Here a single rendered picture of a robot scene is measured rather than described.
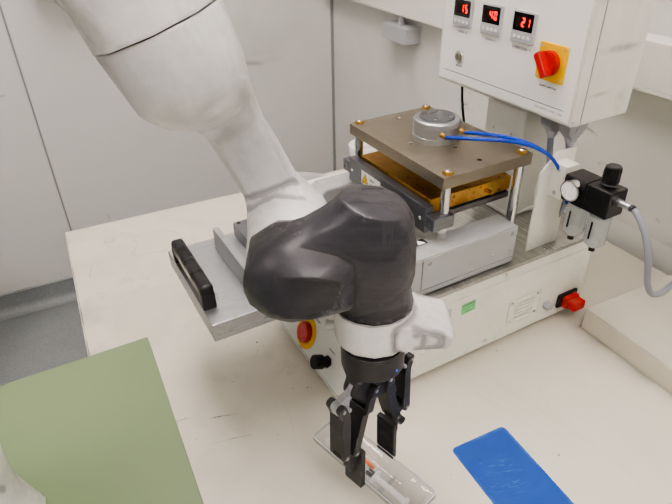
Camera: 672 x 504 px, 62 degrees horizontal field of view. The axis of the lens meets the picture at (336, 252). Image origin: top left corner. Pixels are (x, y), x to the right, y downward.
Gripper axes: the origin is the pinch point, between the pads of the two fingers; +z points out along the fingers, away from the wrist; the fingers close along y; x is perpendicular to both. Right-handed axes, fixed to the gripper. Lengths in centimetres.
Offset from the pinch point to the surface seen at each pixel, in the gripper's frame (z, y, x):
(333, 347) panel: 1.8, -11.8, -19.6
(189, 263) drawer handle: -18.2, 5.1, -31.7
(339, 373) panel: 4.1, -9.8, -16.2
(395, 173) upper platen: -22.7, -31.1, -23.4
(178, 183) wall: 41, -65, -171
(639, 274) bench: 9, -79, 6
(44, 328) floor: 82, 3, -174
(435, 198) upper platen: -22.6, -28.6, -13.1
